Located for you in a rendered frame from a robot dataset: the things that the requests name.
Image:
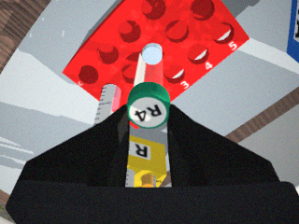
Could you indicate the yellow rack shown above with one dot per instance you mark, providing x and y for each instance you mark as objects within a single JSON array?
[{"x": 146, "y": 157}]

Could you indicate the grey flat mat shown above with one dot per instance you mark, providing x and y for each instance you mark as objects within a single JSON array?
[{"x": 40, "y": 107}]

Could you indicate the red tube rack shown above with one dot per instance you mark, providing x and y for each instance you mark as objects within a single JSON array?
[{"x": 190, "y": 35}]

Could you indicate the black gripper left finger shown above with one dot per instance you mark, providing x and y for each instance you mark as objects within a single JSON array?
[{"x": 88, "y": 156}]

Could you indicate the blue tube rack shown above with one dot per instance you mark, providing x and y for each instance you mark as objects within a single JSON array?
[{"x": 293, "y": 40}]

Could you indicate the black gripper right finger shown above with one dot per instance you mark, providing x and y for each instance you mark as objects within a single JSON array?
[{"x": 212, "y": 159}]

